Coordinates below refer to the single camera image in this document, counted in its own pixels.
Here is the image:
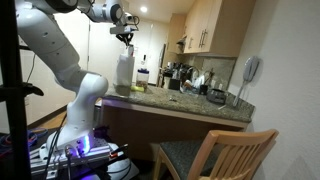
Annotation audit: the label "metal robot mounting platform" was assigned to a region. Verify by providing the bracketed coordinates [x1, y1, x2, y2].
[29, 136, 113, 178]

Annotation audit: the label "grey wall phone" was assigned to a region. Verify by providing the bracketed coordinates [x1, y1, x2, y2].
[232, 54, 261, 108]

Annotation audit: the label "beige upper cabinets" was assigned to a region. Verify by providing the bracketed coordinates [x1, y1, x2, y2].
[166, 0, 256, 58]

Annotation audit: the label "curved kitchen faucet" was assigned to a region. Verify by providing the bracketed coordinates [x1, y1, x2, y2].
[185, 65, 200, 83]

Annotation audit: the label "black tripod pole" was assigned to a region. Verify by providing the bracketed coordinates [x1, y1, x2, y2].
[0, 0, 44, 180]

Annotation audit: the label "red and black clamp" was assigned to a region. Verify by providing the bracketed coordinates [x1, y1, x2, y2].
[109, 143, 130, 158]

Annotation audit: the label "clear jar with blue lid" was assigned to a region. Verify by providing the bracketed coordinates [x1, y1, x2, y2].
[135, 68, 150, 93]

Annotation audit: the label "blue cable bundle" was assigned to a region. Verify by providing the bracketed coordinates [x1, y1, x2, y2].
[0, 128, 48, 158]

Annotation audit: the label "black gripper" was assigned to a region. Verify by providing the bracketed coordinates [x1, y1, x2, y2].
[115, 32, 135, 47]

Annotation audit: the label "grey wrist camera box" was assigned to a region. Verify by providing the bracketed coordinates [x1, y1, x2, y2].
[109, 25, 139, 36]

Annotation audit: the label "black coffee maker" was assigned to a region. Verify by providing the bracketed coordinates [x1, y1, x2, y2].
[161, 61, 183, 91]

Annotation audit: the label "wooden counter cabinet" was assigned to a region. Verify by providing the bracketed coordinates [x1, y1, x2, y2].
[99, 98, 251, 162]

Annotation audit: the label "yellow-green cup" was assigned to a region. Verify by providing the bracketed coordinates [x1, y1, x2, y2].
[130, 85, 145, 93]

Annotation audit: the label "white paper towel roll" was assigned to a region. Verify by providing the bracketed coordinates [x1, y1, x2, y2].
[113, 53, 136, 88]

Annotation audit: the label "wooden chair with grey seat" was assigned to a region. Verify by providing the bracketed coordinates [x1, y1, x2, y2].
[153, 128, 280, 180]

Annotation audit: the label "white plastic spoon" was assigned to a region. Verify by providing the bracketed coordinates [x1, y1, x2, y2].
[126, 43, 135, 57]

